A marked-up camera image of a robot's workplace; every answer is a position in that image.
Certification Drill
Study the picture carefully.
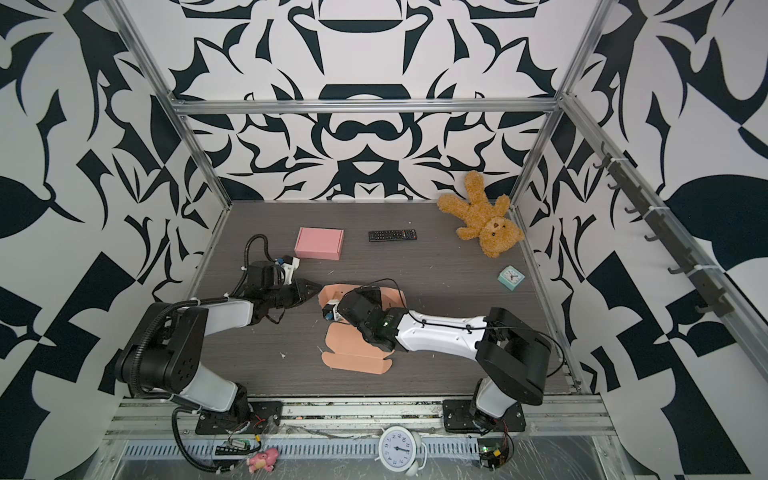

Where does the pink paper box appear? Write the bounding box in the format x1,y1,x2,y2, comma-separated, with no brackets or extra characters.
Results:
294,227,344,261

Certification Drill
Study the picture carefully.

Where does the white round table clock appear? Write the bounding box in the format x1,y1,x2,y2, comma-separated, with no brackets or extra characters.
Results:
376,425,428,477

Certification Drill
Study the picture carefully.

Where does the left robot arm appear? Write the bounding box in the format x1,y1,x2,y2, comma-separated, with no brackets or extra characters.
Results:
114,234,322,426

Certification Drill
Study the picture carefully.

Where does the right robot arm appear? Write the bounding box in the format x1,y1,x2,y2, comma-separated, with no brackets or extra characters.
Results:
320,284,555,430

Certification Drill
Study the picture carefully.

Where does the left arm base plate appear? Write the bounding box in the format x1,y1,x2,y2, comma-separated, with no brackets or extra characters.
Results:
195,401,283,435

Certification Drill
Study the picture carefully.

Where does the peach paper box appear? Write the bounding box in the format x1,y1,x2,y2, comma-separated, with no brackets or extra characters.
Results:
318,284,393,375

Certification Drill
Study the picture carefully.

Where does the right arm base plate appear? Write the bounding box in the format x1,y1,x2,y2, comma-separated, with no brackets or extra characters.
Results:
442,399,527,434

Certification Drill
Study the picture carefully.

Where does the black tv remote control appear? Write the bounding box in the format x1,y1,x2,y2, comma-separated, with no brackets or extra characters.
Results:
368,229,418,243

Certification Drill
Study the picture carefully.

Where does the black corrugated cable conduit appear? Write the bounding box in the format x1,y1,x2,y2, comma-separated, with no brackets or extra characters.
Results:
170,407,235,475

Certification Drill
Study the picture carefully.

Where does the small green alarm clock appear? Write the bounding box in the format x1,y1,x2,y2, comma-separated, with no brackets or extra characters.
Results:
497,266,525,291

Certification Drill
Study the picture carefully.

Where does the brown teddy bear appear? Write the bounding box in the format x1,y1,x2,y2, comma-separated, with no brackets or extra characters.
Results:
437,171,525,258

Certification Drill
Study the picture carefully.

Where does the small pink toy figure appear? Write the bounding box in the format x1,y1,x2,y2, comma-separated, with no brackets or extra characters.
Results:
247,448,279,473

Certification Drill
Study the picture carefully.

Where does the black electronics module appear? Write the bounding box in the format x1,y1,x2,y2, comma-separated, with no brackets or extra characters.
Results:
479,436,515,471

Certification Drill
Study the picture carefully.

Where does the black wall hook rack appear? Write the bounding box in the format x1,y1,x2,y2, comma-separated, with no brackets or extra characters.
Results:
595,144,735,318

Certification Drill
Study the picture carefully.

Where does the green circuit board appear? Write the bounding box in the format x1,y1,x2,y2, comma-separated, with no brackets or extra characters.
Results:
214,437,262,457

